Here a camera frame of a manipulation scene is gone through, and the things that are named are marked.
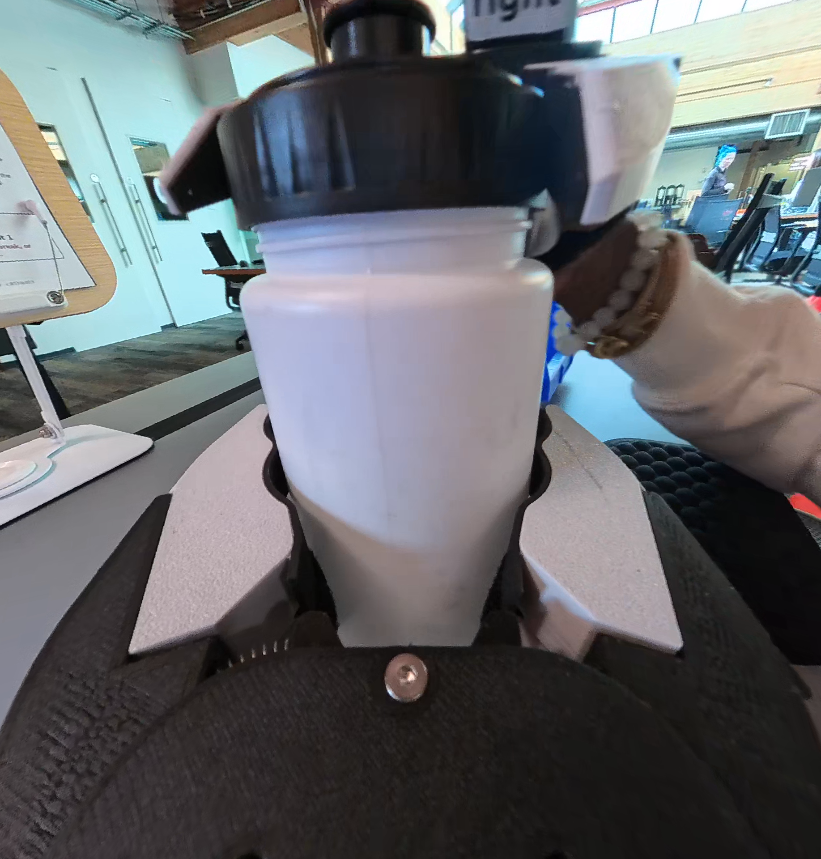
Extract person's right hand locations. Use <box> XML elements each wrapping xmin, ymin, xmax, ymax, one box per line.
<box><xmin>551</xmin><ymin>221</ymin><xmax>647</xmax><ymax>323</ymax></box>

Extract white bead bracelet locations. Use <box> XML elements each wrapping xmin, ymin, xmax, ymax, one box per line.
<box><xmin>551</xmin><ymin>211</ymin><xmax>669</xmax><ymax>353</ymax></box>

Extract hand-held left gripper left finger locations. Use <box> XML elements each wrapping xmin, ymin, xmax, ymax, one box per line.
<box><xmin>128</xmin><ymin>406</ymin><xmax>304</xmax><ymax>655</ymax></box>

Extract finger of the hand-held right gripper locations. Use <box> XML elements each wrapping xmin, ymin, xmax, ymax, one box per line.
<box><xmin>161</xmin><ymin>104</ymin><xmax>240</xmax><ymax>219</ymax></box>
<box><xmin>524</xmin><ymin>55</ymin><xmax>681</xmax><ymax>227</ymax></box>

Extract black mesh chair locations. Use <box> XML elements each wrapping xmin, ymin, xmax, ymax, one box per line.
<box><xmin>605</xmin><ymin>438</ymin><xmax>821</xmax><ymax>665</ymax></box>

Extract white door with window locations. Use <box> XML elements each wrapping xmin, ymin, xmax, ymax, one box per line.
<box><xmin>21</xmin><ymin>67</ymin><xmax>176</xmax><ymax>353</ymax></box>
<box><xmin>85</xmin><ymin>77</ymin><xmax>210</xmax><ymax>330</ymax></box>

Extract white plastic bottle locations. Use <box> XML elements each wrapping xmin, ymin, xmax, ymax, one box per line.
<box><xmin>239</xmin><ymin>204</ymin><xmax>555</xmax><ymax>648</ymax></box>

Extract black office chair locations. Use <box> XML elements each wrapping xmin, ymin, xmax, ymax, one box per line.
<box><xmin>786</xmin><ymin>195</ymin><xmax>821</xmax><ymax>296</ymax></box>
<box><xmin>201</xmin><ymin>230</ymin><xmax>250</xmax><ymax>350</ymax></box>
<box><xmin>682</xmin><ymin>195</ymin><xmax>747</xmax><ymax>236</ymax></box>

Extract wooden instruction board stand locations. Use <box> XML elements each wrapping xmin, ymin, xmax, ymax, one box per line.
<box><xmin>0</xmin><ymin>50</ymin><xmax>155</xmax><ymax>538</ymax></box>

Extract blue plastic bin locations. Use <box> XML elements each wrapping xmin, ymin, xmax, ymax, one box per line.
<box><xmin>541</xmin><ymin>302</ymin><xmax>575</xmax><ymax>404</ymax></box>

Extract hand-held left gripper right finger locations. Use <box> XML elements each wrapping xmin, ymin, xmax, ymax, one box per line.
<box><xmin>514</xmin><ymin>404</ymin><xmax>684</xmax><ymax>659</ymax></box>

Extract gold bracelet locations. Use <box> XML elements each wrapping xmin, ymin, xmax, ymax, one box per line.
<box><xmin>588</xmin><ymin>231</ymin><xmax>680</xmax><ymax>360</ymax></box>

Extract black bottle lid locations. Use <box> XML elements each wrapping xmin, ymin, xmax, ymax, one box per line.
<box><xmin>216</xmin><ymin>0</ymin><xmax>552</xmax><ymax>232</ymax></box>

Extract person's right forearm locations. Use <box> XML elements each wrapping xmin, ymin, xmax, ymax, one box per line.
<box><xmin>612</xmin><ymin>235</ymin><xmax>821</xmax><ymax>524</ymax></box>

